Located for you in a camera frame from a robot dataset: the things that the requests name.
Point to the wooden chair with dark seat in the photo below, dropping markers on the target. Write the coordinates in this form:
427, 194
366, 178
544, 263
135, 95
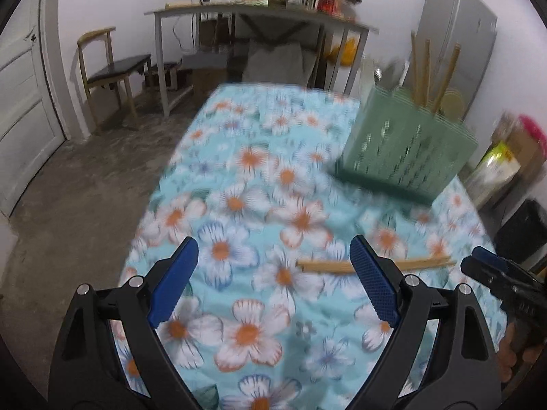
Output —
113, 70

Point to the small low stool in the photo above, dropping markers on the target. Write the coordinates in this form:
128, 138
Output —
162, 74

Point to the white spoons in holder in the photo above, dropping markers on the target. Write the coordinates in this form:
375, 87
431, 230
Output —
453, 102

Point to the grey refrigerator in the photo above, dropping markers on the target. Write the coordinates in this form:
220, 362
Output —
457, 38

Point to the bundle of bamboo chopsticks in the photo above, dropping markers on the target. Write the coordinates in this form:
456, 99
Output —
426, 72

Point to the black bin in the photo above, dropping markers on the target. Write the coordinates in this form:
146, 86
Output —
523, 230

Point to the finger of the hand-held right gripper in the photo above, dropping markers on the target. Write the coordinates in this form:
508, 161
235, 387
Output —
491, 256
480, 271

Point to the pale plastic soup spoon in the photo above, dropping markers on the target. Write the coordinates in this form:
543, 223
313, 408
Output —
368, 81

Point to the floral blue tablecloth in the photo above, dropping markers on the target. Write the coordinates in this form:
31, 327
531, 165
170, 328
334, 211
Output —
256, 205

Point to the single tan bamboo chopstick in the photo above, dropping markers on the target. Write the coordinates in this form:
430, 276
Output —
427, 260
324, 269

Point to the grey sack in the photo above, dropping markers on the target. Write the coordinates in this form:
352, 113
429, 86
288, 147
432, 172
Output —
275, 64

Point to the brown cardboard box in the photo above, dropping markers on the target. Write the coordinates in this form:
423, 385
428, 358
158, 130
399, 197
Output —
209, 85

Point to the white panelled door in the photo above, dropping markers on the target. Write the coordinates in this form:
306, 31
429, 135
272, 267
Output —
25, 106

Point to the yellow plastic bag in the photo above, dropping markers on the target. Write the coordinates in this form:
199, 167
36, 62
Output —
344, 51

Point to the green perforated utensil holder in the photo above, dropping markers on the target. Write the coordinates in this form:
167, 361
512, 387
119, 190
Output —
401, 153

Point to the stainless steel utensil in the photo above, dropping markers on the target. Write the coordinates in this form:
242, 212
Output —
391, 77

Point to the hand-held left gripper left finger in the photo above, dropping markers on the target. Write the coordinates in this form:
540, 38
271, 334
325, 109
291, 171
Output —
175, 284

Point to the person's right hand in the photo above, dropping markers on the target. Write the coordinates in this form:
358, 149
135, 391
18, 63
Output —
519, 356

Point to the yellow green rice bag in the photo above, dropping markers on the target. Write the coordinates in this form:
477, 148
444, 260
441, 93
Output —
495, 171

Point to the white-legged desk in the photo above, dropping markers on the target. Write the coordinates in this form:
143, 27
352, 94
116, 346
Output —
265, 10

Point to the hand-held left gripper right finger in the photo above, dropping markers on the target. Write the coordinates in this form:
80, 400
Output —
376, 284

